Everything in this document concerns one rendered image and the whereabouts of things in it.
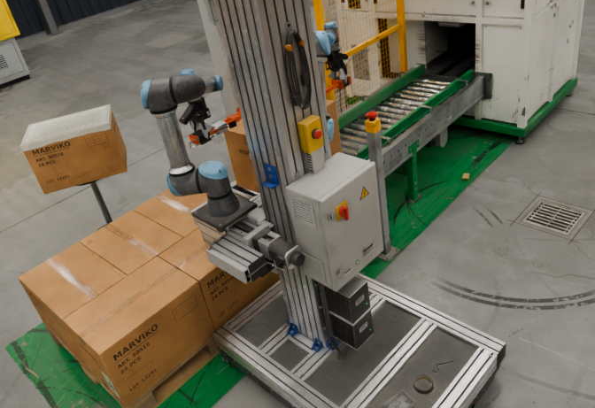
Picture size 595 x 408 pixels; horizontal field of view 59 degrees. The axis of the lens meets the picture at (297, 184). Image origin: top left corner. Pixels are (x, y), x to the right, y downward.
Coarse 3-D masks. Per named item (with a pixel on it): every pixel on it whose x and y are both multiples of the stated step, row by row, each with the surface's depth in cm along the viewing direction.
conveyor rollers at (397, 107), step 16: (416, 80) 468; (432, 80) 459; (400, 96) 443; (416, 96) 434; (384, 112) 418; (400, 112) 416; (352, 128) 410; (384, 128) 399; (352, 144) 381; (256, 192) 346
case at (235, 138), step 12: (240, 120) 321; (336, 120) 330; (228, 132) 311; (240, 132) 306; (336, 132) 333; (228, 144) 317; (240, 144) 309; (336, 144) 336; (240, 156) 315; (240, 168) 321; (252, 168) 313; (240, 180) 328; (252, 180) 319
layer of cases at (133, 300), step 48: (96, 240) 329; (144, 240) 320; (192, 240) 311; (48, 288) 295; (96, 288) 288; (144, 288) 281; (192, 288) 277; (240, 288) 304; (96, 336) 255; (144, 336) 262; (192, 336) 286; (144, 384) 270
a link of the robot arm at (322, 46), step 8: (320, 32) 248; (320, 40) 247; (328, 40) 255; (320, 48) 248; (328, 48) 252; (320, 56) 249; (320, 64) 251; (320, 72) 251; (328, 120) 253; (328, 128) 251; (328, 136) 252
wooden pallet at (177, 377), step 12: (204, 348) 304; (216, 348) 302; (192, 360) 301; (204, 360) 299; (84, 372) 307; (180, 372) 295; (192, 372) 293; (96, 384) 299; (156, 384) 275; (168, 384) 289; (180, 384) 288; (144, 396) 271; (156, 396) 283; (168, 396) 284
